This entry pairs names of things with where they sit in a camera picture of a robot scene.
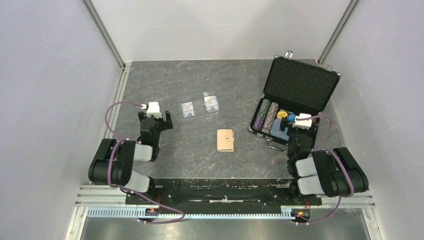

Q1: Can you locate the clear acrylic card stand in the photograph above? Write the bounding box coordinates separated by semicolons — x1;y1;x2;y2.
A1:
177;90;221;119

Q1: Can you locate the tan leather card holder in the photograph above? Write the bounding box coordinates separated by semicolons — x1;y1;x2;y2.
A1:
216;129;235;152

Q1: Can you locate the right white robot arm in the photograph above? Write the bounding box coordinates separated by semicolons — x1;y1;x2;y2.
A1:
287;116;369;204

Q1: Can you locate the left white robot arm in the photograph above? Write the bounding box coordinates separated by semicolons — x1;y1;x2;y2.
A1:
88;111;173;204

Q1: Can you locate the blue dealer chip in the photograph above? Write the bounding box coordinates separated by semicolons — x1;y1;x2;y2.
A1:
287;112;296;122

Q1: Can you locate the yellow dealer chip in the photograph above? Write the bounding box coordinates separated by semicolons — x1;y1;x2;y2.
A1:
277;110;290;121

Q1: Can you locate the black poker chip case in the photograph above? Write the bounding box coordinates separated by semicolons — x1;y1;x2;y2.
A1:
248;51;341;146

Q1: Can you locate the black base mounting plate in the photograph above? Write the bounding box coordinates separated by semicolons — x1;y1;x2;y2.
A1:
147;185;322;206

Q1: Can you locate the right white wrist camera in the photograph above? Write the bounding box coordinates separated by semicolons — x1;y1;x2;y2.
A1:
292;113;313;130

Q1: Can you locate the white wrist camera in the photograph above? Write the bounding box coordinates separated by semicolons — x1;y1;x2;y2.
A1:
292;113;313;130
140;101;163;119

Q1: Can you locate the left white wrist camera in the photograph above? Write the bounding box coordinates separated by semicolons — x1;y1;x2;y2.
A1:
140;101;163;119

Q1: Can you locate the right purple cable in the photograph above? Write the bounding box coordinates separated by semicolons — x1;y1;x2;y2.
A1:
294;114;355;226

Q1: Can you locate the purple cable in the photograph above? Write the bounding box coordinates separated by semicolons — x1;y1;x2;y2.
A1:
294;114;355;226
104;101;186;225

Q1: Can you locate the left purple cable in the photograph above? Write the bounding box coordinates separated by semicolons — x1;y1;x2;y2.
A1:
104;101;186;225

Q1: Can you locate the aluminium front frame rail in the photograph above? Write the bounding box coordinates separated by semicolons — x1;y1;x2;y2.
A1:
65;185;385;240

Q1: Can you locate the left aluminium corner post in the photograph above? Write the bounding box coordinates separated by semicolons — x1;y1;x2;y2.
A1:
82;0;126;70

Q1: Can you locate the aluminium corner post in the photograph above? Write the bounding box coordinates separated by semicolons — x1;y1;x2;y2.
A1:
317;0;360;67
82;0;126;70

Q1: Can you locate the right aluminium corner post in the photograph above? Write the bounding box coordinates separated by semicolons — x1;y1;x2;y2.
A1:
317;0;360;67

